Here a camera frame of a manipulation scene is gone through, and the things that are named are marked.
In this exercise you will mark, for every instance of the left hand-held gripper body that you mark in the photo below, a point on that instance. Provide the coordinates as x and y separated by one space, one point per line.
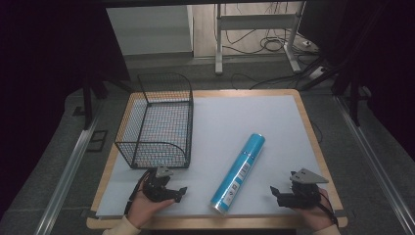
157 186

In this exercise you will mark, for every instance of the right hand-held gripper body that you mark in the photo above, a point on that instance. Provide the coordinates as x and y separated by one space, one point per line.
305 192

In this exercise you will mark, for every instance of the blue cylindrical roll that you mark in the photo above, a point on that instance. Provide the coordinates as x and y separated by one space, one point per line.
239 172

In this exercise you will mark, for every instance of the person's right hand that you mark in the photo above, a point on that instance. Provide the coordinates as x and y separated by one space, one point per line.
315 215

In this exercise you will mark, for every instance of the person's left hand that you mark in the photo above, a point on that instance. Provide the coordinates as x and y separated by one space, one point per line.
143 209

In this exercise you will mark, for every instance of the white table mat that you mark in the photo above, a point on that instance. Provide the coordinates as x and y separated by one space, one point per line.
225 117

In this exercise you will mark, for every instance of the black metal stand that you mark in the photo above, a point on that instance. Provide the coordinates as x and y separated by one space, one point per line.
88 104
354 98

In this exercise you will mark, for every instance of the white power strip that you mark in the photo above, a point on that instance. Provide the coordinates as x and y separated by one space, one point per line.
317 73
310 45

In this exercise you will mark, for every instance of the white panel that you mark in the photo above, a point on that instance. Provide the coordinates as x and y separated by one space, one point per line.
150 29

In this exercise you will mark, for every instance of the aluminium floor rail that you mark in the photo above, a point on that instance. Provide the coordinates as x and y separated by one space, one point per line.
375 163
67 176

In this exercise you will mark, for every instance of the white metal desk frame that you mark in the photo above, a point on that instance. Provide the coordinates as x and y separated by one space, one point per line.
257 22

